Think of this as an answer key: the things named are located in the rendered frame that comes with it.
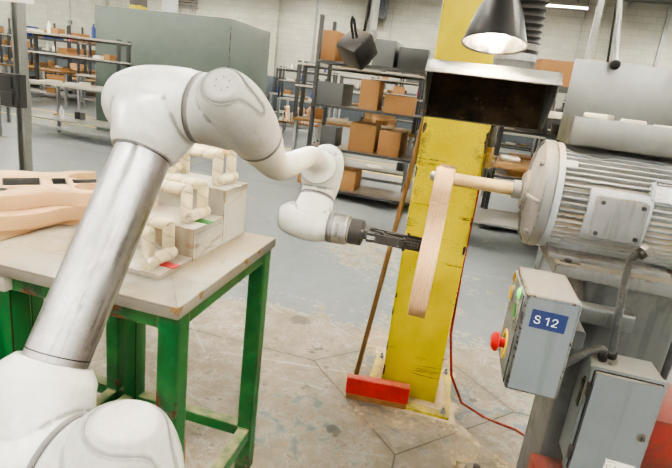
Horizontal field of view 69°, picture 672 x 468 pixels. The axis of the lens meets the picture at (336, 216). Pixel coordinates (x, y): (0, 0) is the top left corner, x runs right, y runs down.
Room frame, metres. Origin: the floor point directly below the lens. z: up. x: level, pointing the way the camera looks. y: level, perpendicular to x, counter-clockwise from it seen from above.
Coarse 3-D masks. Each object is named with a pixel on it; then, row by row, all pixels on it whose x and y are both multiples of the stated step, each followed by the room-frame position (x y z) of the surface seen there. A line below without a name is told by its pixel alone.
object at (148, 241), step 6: (144, 234) 1.12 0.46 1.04; (150, 234) 1.12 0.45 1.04; (144, 240) 1.12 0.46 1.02; (150, 240) 1.12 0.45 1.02; (144, 246) 1.12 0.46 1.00; (150, 246) 1.12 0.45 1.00; (144, 252) 1.12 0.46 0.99; (150, 252) 1.12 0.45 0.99; (144, 258) 1.12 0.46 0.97; (144, 264) 1.12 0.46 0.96
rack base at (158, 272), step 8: (136, 248) 1.25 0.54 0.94; (136, 256) 1.20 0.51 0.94; (176, 256) 1.23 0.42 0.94; (184, 256) 1.24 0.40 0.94; (136, 264) 1.15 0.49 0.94; (184, 264) 1.20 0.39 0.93; (136, 272) 1.11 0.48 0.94; (144, 272) 1.11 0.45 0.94; (152, 272) 1.11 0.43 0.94; (160, 272) 1.11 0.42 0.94; (168, 272) 1.13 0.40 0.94
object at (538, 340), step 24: (528, 288) 0.85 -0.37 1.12; (552, 288) 0.87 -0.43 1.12; (528, 312) 0.82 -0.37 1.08; (552, 312) 0.81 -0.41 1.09; (576, 312) 0.81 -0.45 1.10; (504, 336) 0.92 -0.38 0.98; (528, 336) 0.82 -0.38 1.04; (552, 336) 0.81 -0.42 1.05; (504, 360) 0.86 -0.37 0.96; (528, 360) 0.82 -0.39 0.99; (552, 360) 0.81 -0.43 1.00; (576, 360) 0.94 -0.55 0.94; (600, 360) 0.96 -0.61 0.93; (504, 384) 0.83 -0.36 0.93; (528, 384) 0.82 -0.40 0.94; (552, 384) 0.81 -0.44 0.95
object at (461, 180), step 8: (456, 176) 1.19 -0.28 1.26; (464, 176) 1.19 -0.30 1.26; (472, 176) 1.19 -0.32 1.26; (456, 184) 1.19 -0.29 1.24; (464, 184) 1.18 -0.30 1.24; (472, 184) 1.18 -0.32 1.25; (480, 184) 1.17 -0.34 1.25; (488, 184) 1.17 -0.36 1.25; (496, 184) 1.17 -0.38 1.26; (504, 184) 1.16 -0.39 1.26; (512, 184) 1.16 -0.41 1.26; (496, 192) 1.17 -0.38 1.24; (504, 192) 1.16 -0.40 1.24
